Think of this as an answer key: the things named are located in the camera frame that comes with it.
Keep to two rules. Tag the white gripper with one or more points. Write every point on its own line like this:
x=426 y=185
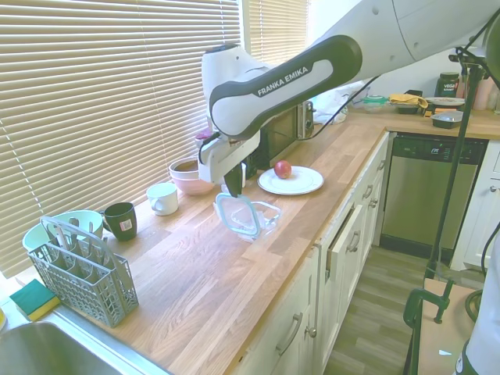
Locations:
x=218 y=164

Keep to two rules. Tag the clear lid with teal seal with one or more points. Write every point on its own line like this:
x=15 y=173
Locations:
x=238 y=216

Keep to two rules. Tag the clear glass food container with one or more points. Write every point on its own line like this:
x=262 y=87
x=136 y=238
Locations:
x=271 y=218

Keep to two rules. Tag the glass bowl with green lid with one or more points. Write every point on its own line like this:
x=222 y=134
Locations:
x=376 y=104

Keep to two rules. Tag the black foil food container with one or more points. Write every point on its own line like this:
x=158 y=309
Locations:
x=447 y=121

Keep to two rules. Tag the plate with food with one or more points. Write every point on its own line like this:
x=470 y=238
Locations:
x=445 y=101

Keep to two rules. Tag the small white cup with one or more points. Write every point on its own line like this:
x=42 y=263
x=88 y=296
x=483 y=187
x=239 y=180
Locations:
x=243 y=176

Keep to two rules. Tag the pink bowl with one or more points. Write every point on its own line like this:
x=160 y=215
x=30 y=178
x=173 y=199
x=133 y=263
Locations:
x=187 y=187

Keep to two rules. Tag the red apple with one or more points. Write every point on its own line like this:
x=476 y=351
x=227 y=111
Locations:
x=283 y=169

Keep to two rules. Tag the white plate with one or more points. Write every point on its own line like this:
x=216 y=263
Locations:
x=301 y=183

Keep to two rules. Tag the white mug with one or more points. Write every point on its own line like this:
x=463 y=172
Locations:
x=164 y=199

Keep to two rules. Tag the white plastic bag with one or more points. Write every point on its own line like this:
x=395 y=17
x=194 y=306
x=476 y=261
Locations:
x=326 y=105

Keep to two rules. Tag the black mug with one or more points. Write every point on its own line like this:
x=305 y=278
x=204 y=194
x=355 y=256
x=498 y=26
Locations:
x=123 y=222

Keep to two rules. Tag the metal cabinet knob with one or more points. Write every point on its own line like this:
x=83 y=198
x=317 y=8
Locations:
x=493 y=189
x=373 y=202
x=311 y=332

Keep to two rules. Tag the wide beige window blind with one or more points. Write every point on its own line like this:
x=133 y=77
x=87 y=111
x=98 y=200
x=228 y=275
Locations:
x=117 y=97

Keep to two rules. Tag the long white base cabinet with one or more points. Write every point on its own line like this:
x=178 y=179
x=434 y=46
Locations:
x=343 y=297

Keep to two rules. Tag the narrow beige window blind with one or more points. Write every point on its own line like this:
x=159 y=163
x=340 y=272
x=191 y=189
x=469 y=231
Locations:
x=277 y=23

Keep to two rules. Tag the stainless steel dishwasher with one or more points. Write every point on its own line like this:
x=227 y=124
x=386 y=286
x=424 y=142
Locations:
x=414 y=195

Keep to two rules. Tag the metal cutlery piece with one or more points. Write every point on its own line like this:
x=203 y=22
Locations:
x=62 y=236

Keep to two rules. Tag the black tray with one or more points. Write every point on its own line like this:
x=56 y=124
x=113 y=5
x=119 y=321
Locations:
x=408 y=110

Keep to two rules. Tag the grey plastic cutlery basket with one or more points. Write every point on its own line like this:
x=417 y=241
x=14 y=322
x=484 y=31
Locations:
x=82 y=293

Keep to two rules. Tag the yellow cloth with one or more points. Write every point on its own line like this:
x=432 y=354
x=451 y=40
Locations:
x=406 y=99

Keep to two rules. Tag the mint green bowl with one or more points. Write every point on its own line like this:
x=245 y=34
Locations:
x=35 y=238

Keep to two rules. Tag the dark green clamp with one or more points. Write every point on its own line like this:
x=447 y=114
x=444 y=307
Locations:
x=410 y=308

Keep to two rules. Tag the green yellow sponge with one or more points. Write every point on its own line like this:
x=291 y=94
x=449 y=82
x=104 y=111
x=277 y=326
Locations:
x=35 y=298

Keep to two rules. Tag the black protein powder tub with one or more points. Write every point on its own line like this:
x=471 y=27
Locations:
x=447 y=86

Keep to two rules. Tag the white corner cabinet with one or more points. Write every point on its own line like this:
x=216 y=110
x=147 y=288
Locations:
x=480 y=218

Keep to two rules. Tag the stainless steel sink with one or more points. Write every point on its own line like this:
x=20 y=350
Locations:
x=47 y=351

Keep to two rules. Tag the pink bottle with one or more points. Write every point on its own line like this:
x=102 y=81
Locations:
x=482 y=95

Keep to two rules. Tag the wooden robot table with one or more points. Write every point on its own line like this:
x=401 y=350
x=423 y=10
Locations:
x=449 y=343

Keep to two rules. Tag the black camera stand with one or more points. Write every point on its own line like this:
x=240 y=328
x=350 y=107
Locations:
x=447 y=195

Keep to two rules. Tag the black exterior camera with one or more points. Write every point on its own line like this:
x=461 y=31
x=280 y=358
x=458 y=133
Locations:
x=465 y=58

